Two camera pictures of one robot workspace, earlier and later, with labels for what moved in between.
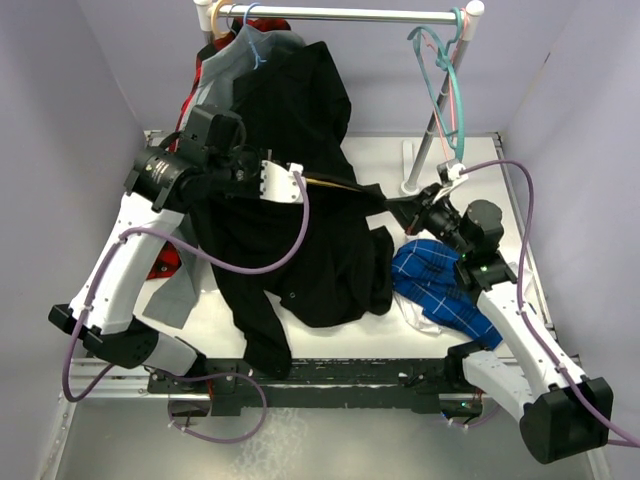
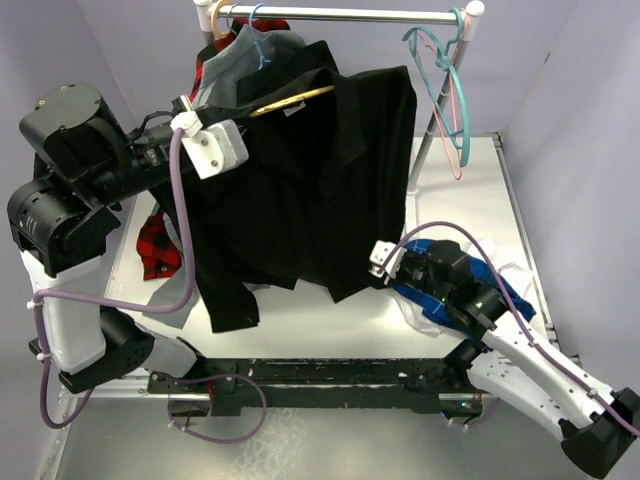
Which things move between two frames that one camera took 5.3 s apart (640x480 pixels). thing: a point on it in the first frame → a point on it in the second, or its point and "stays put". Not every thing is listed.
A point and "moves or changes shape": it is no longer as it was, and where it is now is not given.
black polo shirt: x=345 y=273 moves or changes shape
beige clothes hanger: x=214 y=19 stays put
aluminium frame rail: x=125 y=380 stays put
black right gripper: x=412 y=213 → x=409 y=255
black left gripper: x=255 y=159 → x=207 y=112
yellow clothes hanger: x=321 y=182 → x=292 y=100
